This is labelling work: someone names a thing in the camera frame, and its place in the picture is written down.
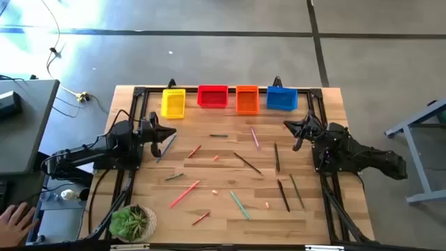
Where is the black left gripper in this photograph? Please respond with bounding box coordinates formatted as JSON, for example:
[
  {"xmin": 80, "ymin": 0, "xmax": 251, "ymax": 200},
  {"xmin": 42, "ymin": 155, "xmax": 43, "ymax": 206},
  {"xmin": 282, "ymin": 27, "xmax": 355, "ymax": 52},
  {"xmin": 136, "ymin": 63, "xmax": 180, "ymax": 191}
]
[{"xmin": 139, "ymin": 111, "xmax": 177, "ymax": 158}]

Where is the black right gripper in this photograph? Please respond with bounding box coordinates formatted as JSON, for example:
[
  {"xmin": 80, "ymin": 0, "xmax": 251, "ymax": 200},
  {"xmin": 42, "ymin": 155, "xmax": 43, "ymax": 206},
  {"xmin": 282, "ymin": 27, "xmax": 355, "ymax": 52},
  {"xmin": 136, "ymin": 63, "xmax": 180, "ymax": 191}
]
[{"xmin": 284, "ymin": 110, "xmax": 327, "ymax": 151}]

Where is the purple pen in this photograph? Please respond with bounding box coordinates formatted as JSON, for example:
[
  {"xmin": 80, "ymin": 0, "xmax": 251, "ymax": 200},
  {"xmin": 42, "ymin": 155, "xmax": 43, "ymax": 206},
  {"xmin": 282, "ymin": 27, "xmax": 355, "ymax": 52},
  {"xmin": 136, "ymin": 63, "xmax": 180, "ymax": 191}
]
[{"xmin": 249, "ymin": 125, "xmax": 262, "ymax": 151}]

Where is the black pen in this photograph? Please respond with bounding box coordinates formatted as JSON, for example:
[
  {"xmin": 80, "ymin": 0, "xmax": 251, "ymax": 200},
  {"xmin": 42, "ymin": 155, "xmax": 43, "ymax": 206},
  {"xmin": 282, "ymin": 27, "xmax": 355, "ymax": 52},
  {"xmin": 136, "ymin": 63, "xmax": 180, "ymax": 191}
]
[
  {"xmin": 233, "ymin": 151, "xmax": 263, "ymax": 176},
  {"xmin": 273, "ymin": 142, "xmax": 281, "ymax": 173},
  {"xmin": 277, "ymin": 178, "xmax": 291, "ymax": 213}
]

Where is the pink pencil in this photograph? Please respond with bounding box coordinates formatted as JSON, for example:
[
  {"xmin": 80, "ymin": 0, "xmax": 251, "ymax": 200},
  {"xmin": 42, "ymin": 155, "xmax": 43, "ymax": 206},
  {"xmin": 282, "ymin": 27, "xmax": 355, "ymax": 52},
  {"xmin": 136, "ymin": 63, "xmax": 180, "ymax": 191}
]
[{"xmin": 169, "ymin": 180, "xmax": 201, "ymax": 209}]

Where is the teal pen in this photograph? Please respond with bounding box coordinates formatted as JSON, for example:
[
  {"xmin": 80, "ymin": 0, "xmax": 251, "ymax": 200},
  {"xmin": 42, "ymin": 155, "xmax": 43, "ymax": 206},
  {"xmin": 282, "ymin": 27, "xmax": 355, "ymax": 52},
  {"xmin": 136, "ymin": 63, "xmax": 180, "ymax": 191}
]
[{"xmin": 229, "ymin": 190, "xmax": 252, "ymax": 220}]

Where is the blue pencil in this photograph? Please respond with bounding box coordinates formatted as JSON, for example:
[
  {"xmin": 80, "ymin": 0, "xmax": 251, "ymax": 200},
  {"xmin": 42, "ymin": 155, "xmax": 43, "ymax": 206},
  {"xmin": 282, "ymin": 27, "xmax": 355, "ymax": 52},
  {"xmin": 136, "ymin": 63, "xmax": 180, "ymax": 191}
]
[{"xmin": 156, "ymin": 134, "xmax": 178, "ymax": 164}]

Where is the yellow plastic bin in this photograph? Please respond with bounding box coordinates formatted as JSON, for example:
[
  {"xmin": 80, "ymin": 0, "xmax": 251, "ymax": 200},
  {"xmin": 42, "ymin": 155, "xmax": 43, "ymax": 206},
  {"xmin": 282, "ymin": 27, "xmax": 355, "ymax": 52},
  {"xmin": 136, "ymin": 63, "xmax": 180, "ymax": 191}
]
[{"xmin": 160, "ymin": 88, "xmax": 187, "ymax": 120}]

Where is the blue plastic bin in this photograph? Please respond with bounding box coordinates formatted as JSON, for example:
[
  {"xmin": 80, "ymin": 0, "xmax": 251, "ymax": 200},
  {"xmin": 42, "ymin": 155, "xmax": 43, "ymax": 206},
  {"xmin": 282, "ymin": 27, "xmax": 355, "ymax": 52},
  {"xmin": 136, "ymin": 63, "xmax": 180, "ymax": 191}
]
[{"xmin": 266, "ymin": 86, "xmax": 299, "ymax": 112}]

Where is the orange plastic bin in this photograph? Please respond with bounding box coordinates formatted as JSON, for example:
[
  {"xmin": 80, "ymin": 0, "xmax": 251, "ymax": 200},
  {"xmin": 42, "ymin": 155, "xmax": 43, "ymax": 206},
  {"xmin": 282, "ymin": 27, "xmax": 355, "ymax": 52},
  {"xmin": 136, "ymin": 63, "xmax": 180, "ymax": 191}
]
[{"xmin": 236, "ymin": 85, "xmax": 261, "ymax": 116}]

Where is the red plastic bin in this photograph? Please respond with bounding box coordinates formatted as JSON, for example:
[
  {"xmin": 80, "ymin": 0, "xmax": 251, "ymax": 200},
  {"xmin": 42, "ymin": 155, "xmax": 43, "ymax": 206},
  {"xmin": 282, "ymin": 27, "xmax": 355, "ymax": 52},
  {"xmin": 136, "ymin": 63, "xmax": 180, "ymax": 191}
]
[{"xmin": 197, "ymin": 84, "xmax": 229, "ymax": 109}]

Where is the olive green pencil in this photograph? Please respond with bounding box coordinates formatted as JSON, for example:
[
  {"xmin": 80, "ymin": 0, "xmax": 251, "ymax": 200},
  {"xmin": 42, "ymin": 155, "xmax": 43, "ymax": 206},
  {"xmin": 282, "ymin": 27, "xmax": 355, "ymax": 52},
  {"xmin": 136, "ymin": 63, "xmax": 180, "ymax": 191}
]
[{"xmin": 289, "ymin": 173, "xmax": 307, "ymax": 211}]

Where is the green potted plant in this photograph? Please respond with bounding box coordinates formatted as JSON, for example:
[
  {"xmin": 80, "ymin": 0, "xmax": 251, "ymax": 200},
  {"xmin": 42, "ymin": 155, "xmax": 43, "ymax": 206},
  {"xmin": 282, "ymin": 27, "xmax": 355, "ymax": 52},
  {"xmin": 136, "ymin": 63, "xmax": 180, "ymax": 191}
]
[{"xmin": 113, "ymin": 204, "xmax": 157, "ymax": 243}]

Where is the dark red marker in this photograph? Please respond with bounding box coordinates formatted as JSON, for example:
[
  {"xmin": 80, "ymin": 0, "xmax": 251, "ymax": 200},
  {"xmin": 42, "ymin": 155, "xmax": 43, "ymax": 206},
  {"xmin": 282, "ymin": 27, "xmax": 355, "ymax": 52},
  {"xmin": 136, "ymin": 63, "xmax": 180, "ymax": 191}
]
[{"xmin": 191, "ymin": 211, "xmax": 211, "ymax": 227}]

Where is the green succulent plant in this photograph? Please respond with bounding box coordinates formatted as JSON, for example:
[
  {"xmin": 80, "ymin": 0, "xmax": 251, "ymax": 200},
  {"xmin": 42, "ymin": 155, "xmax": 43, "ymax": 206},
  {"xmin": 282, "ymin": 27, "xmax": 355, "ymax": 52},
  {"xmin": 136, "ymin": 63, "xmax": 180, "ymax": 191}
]
[{"xmin": 109, "ymin": 205, "xmax": 151, "ymax": 241}]

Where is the clear water bottle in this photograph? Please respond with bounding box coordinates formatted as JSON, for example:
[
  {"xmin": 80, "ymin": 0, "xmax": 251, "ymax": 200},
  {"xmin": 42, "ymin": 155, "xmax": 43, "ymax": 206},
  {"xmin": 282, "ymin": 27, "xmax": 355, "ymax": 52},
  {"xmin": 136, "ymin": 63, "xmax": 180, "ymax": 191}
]
[{"xmin": 40, "ymin": 190, "xmax": 60, "ymax": 203}]

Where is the grey desk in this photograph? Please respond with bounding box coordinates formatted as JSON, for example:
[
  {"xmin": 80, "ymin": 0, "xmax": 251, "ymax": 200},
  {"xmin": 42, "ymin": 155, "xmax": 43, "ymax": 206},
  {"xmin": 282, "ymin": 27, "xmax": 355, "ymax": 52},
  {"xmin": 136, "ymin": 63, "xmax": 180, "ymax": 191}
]
[{"xmin": 0, "ymin": 79, "xmax": 61, "ymax": 175}]

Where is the black device box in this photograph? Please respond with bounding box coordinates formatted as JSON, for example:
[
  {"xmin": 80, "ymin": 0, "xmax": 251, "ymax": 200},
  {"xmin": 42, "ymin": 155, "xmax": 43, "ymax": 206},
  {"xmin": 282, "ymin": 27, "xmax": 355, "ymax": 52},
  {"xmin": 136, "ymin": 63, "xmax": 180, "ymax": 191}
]
[{"xmin": 0, "ymin": 91, "xmax": 22, "ymax": 119}]

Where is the person's hand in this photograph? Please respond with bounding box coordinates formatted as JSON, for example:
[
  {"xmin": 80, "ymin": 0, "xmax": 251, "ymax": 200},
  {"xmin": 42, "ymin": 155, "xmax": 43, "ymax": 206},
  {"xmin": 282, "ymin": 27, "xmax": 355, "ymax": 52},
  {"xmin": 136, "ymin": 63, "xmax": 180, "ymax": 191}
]
[{"xmin": 0, "ymin": 201, "xmax": 38, "ymax": 248}]

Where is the grey-blue table frame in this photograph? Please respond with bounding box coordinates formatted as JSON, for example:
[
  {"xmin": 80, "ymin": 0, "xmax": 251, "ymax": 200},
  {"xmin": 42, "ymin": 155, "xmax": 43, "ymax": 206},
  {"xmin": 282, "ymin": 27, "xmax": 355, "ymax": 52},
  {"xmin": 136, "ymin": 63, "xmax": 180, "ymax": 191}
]
[{"xmin": 385, "ymin": 97, "xmax": 446, "ymax": 205}]

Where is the thin floor cable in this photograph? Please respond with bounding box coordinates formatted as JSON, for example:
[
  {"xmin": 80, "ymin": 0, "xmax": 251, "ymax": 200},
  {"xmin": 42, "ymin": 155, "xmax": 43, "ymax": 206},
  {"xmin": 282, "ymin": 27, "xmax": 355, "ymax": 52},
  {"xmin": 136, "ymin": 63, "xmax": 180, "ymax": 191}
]
[{"xmin": 40, "ymin": 0, "xmax": 84, "ymax": 98}]

